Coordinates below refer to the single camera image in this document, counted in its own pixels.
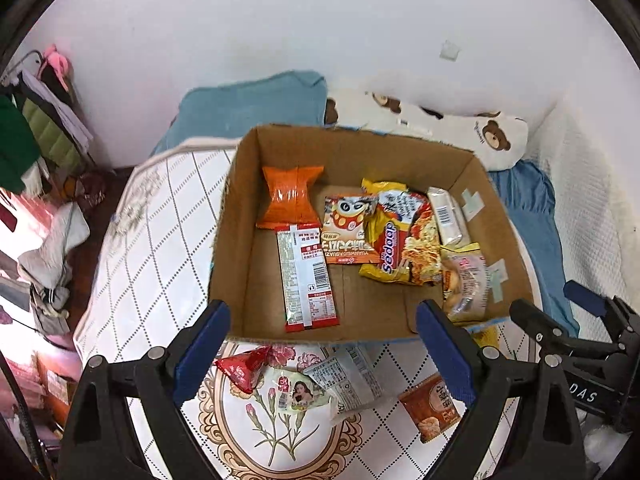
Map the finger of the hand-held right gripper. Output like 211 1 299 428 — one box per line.
509 299 576 358
563 280 640 342

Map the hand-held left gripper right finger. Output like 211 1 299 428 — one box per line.
416 299 587 480

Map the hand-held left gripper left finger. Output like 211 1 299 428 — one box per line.
59 300 232 480

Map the red triangular snack packet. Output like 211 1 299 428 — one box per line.
214 345 273 395

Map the yellow crinkled snack packet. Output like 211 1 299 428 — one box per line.
465 324 501 356

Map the brown snack packet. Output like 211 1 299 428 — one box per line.
398 372 462 443

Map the clear bun packet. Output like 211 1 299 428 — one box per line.
440 252 488 322

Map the thin yellow stick packet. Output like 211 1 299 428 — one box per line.
440 241 482 257

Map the white and grey printed packet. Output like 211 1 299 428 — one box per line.
303 346 396 423

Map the small clear pastry packet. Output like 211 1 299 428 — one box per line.
272 369 333 413

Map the cardboard box with blue print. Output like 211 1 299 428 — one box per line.
207 124 536 343

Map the yellow instant noodle packet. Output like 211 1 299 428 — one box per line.
359 178 443 286

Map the long red and silver packet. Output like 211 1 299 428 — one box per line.
276 225 342 333

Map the cream white bread packet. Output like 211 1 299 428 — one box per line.
426 187 472 246

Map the cartoon panda snack packet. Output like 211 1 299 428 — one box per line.
320 195 378 266

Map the orange snack packet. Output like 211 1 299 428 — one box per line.
256 165 323 231

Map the person's right forearm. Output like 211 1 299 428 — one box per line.
582 422 633 468

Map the white textured blanket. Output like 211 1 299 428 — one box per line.
525 92 640 321

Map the floral quilted mat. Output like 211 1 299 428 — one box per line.
74 137 531 480

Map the blue bedsheet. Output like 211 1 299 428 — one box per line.
150 70 581 338

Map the dark striped cloth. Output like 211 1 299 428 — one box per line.
30 285 71 333

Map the pink curtain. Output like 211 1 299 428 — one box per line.
0 185 86 461

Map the white cloth pile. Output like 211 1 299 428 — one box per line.
19 202 91 286

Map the bear print pillow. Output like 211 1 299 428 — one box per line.
325 87 530 171

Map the red garment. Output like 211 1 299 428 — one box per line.
0 187 21 231

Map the olive green puffer jacket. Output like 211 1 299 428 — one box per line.
22 95 77 173

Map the pale grey hanging garment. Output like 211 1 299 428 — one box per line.
22 72 94 151

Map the dark green garment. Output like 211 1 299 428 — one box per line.
0 94 41 193

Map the pink plush toy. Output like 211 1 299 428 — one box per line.
42 44 71 78

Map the black clothes rack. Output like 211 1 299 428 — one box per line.
0 50 101 171

